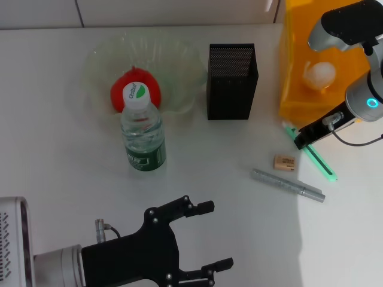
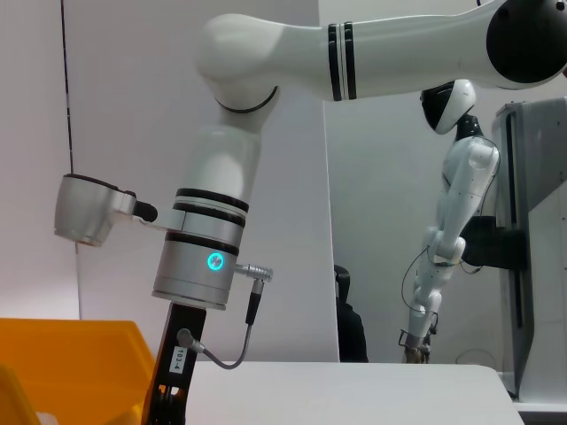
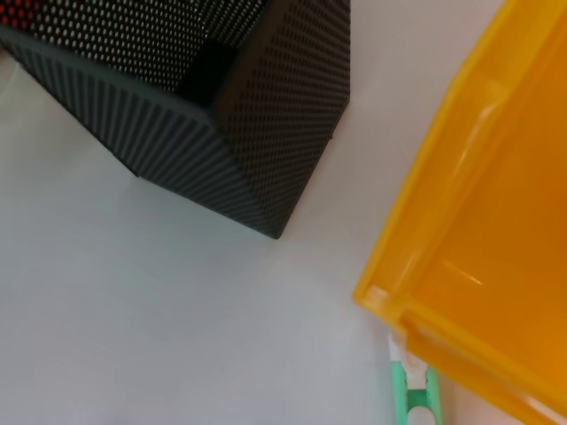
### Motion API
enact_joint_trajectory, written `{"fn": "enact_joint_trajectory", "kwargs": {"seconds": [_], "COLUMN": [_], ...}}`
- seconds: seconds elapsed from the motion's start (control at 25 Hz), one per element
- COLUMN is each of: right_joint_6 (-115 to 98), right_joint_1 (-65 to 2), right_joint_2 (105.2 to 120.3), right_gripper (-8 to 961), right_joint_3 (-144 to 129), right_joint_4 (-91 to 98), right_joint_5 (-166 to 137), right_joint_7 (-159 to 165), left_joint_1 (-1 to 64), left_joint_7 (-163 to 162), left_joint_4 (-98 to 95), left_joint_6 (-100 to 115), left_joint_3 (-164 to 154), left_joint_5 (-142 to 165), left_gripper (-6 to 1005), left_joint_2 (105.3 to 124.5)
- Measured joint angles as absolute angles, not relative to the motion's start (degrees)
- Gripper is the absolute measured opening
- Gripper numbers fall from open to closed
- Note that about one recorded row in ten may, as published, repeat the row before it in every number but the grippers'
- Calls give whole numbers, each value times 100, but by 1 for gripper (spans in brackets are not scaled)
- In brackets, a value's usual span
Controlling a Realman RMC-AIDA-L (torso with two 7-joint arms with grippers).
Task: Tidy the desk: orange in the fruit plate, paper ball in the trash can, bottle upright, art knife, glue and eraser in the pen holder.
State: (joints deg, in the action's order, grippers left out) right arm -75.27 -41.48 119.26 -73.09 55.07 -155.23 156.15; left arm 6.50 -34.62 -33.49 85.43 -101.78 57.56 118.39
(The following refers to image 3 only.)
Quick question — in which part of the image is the green utility knife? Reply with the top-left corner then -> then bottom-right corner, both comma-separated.
386,331 -> 444,425

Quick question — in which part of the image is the black mesh pen holder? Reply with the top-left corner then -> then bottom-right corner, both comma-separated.
0,0 -> 353,241

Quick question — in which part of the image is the yellow plastic bin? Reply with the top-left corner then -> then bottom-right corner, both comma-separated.
352,0 -> 567,425

